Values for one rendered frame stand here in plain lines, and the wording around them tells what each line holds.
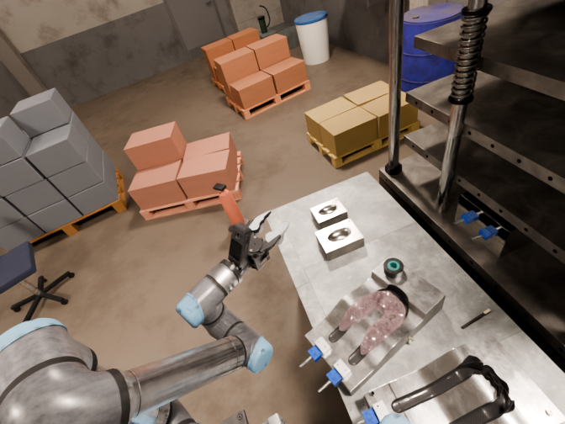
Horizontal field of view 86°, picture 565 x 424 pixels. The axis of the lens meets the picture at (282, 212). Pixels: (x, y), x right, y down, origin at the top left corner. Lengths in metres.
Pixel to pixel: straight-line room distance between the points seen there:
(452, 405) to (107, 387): 0.97
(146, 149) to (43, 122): 1.13
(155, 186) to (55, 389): 2.95
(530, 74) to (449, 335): 0.93
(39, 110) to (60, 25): 4.89
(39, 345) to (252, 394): 1.72
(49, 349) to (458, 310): 1.30
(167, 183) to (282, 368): 2.11
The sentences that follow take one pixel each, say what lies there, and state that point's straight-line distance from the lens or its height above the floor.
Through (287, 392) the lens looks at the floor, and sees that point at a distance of 2.18.
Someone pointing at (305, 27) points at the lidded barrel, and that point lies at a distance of 6.03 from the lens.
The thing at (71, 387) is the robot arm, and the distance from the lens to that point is 0.58.
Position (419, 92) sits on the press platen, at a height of 1.29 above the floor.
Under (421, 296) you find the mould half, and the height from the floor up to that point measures 0.91.
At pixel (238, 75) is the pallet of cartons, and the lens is 5.14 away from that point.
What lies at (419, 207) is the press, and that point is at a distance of 1.80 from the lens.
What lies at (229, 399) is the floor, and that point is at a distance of 2.28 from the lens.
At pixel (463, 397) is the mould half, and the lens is 1.21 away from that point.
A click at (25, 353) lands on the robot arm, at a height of 1.68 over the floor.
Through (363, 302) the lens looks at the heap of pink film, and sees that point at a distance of 1.31.
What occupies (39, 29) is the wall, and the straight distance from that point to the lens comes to 8.99.
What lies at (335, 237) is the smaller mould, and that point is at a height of 0.85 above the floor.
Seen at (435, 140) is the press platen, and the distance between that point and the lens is 1.83.
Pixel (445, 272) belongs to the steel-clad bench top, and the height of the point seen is 0.80.
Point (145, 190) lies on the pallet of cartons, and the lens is 3.49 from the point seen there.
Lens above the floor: 2.05
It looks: 43 degrees down
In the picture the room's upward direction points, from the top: 18 degrees counter-clockwise
